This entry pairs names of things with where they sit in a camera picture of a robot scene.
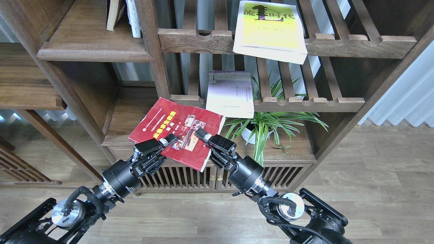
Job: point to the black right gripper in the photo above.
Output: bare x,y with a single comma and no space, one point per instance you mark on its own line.
244,173

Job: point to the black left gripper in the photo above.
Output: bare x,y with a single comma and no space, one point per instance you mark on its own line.
123,177

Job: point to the red cover book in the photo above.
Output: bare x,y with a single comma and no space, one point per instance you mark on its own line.
183,121

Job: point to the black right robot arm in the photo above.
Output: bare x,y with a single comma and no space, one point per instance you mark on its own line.
303,217

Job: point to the wooden side shelf unit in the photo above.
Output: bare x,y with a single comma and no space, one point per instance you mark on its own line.
26,89

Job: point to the left slatted cabinet door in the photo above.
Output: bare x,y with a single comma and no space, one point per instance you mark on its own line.
176,177

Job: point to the slatted cabinet door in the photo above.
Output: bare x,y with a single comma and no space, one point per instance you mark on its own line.
283,176
176,177

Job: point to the small wooden drawer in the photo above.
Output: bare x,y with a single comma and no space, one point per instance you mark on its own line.
121,153

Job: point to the white plant pot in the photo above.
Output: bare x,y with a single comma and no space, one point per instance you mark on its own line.
250,130

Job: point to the pale purple white book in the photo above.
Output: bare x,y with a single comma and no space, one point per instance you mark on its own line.
230,94

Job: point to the green spider plant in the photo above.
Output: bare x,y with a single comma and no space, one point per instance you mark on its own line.
286,121

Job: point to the right slatted cabinet door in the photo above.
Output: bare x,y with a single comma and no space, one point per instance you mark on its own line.
283,176

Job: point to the dark wooden bookshelf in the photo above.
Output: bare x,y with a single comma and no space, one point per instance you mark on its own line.
110,79

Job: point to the yellow cover book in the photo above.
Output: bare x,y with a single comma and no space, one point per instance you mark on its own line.
270,30

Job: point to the upright white book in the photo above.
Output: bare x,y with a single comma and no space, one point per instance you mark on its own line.
133,18

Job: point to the upright tan book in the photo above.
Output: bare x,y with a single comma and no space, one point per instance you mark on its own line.
114,12

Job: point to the white curtain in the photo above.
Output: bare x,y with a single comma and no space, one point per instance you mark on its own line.
411,98

